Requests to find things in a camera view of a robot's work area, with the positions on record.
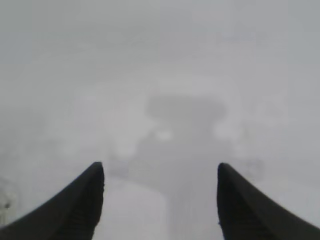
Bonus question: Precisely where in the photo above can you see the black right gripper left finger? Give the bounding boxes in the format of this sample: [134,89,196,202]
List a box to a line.
[0,161,105,240]

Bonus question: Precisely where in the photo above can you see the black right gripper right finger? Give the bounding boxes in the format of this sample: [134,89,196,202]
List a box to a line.
[216,162,320,240]

